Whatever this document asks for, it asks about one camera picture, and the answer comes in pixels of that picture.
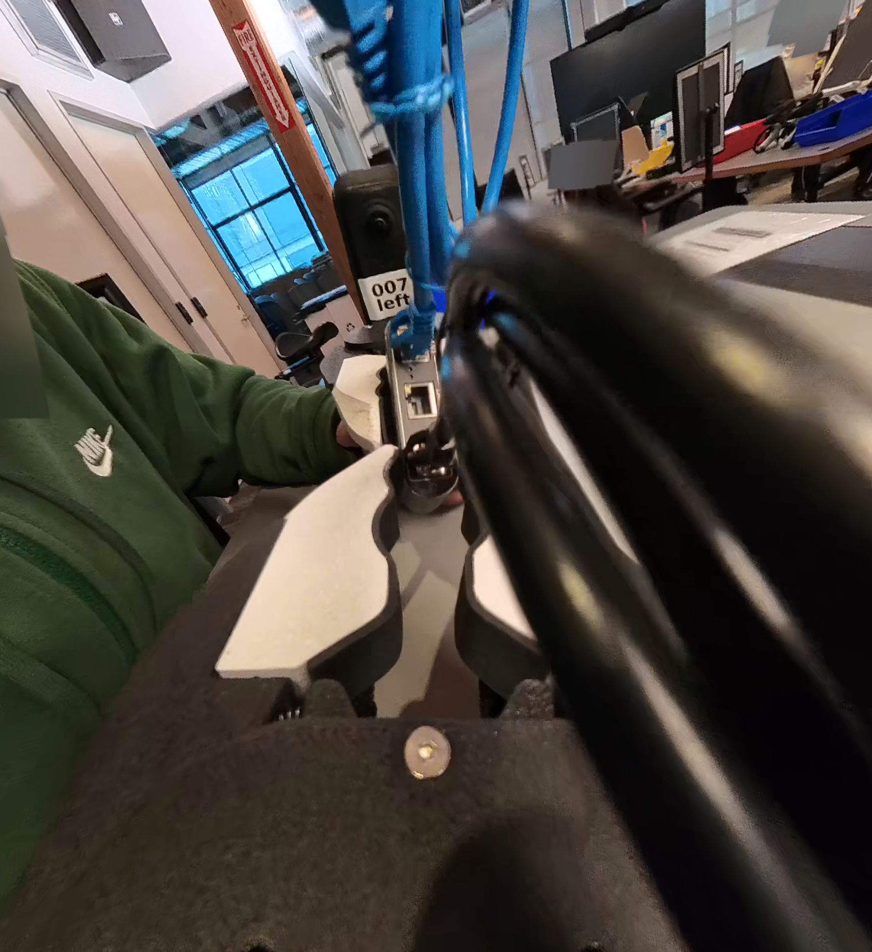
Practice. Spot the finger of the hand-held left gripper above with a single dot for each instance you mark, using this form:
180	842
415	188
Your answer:
362	402

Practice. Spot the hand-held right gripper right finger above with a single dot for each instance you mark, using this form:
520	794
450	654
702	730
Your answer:
499	595

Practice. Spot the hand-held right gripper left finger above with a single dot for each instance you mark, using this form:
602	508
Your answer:
317	580

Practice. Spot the black ethernet hub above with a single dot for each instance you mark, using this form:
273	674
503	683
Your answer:
418	402

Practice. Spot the person's left hand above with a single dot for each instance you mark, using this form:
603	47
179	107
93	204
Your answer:
350	436

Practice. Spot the wooden beam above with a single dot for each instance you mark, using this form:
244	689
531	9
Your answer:
273	89

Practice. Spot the person's green jacket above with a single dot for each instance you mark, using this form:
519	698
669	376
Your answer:
49	625

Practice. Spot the black monitor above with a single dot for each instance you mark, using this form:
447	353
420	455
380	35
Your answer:
630	67

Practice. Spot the white board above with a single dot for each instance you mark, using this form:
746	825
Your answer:
749	238

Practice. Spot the blue storage bin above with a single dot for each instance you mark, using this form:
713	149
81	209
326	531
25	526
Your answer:
853	112

